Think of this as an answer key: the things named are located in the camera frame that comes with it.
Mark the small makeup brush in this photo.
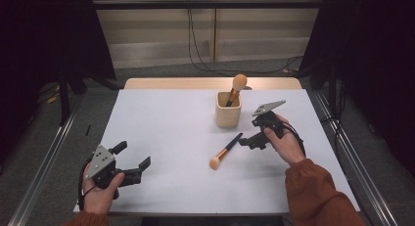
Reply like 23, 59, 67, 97
208, 132, 244, 171

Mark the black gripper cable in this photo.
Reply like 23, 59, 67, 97
283, 120, 307, 157
76, 156, 99, 211

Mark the black horizontal bar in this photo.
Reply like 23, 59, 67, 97
92, 0, 325, 11

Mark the white table mat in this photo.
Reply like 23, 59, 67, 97
72, 88, 360, 217

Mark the black stand leg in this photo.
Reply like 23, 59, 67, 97
58, 64, 71, 126
327, 61, 339, 117

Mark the person's left hand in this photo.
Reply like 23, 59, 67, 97
82, 171, 126, 216

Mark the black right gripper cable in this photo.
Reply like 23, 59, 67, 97
283, 120, 307, 157

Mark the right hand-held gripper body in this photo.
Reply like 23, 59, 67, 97
249, 100, 287, 151

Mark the large round makeup brush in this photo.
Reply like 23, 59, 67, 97
225, 73, 248, 108

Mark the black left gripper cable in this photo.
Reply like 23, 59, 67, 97
76, 156, 99, 211

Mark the black wall cable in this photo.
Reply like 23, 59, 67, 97
189, 7, 305, 75
187, 0, 216, 73

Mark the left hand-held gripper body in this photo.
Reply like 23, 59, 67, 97
85, 145, 143, 201

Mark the yellow floor tape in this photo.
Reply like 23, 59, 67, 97
46, 84, 62, 105

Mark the dark curtain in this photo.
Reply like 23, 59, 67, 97
0, 0, 117, 166
298, 0, 415, 180

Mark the beige square cup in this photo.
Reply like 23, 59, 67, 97
214, 91, 243, 129

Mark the person's right hand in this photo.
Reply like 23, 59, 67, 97
262, 113, 306, 167

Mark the metal floor rail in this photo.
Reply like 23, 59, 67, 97
313, 91, 399, 226
7, 98, 83, 226

